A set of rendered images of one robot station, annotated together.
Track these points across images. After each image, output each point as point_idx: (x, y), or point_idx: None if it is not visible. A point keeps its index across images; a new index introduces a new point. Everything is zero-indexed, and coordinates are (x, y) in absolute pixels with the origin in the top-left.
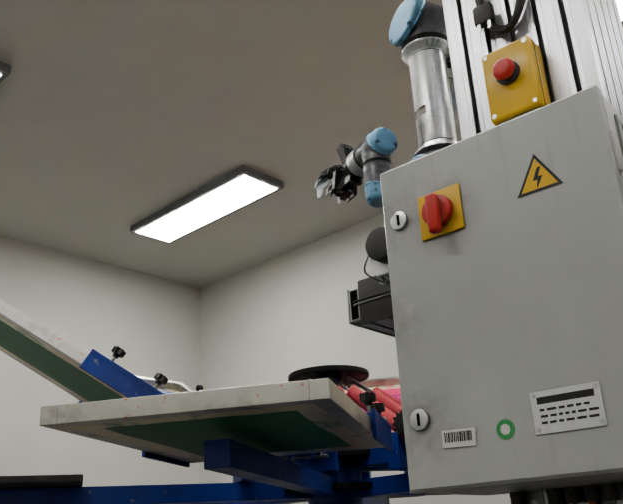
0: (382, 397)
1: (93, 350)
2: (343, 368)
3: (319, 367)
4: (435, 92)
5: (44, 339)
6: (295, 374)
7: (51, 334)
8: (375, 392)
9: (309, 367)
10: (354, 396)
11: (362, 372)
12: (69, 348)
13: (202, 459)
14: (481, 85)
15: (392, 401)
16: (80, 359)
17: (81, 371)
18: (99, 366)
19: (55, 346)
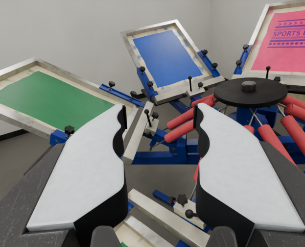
0: (293, 128)
1: (51, 134)
2: (258, 107)
3: (235, 104)
4: None
5: (22, 128)
6: (216, 99)
7: (24, 125)
8: (288, 120)
9: (227, 101)
10: (263, 137)
11: (279, 102)
12: (38, 132)
13: (123, 231)
14: None
15: (302, 135)
16: (48, 138)
17: (61, 129)
18: (60, 143)
19: (30, 132)
